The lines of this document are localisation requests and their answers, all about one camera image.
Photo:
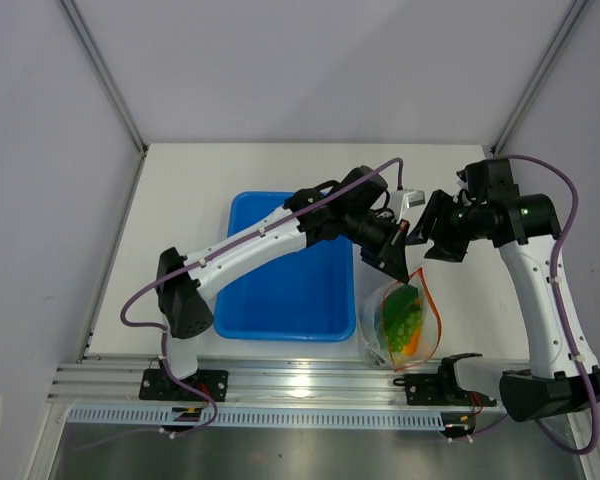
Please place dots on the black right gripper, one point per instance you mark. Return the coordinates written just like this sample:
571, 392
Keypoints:
438, 207

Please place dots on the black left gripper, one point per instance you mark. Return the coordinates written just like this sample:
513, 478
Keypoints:
389, 256

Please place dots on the clear zip top bag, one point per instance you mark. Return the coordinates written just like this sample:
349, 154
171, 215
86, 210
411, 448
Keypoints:
371, 328

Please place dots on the green grape bunch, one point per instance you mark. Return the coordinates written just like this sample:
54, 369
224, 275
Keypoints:
399, 335

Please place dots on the green chili pepper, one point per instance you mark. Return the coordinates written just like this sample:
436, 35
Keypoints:
399, 304

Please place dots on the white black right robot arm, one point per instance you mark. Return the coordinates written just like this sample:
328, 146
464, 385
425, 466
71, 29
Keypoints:
563, 375

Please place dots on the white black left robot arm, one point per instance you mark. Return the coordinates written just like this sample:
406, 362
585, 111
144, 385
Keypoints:
326, 212

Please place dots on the blue plastic tray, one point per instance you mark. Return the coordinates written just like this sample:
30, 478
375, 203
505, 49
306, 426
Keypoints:
304, 296

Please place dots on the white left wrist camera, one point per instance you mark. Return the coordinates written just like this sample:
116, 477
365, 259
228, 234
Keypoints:
407, 200

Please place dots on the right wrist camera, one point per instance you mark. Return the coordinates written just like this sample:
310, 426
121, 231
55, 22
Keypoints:
488, 180

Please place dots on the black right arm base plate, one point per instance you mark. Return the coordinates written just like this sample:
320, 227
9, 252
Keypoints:
429, 390

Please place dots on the white slotted cable duct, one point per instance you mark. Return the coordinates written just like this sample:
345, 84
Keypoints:
391, 419

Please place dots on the aluminium mounting rail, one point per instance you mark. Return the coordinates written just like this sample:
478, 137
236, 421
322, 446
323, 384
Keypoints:
252, 383

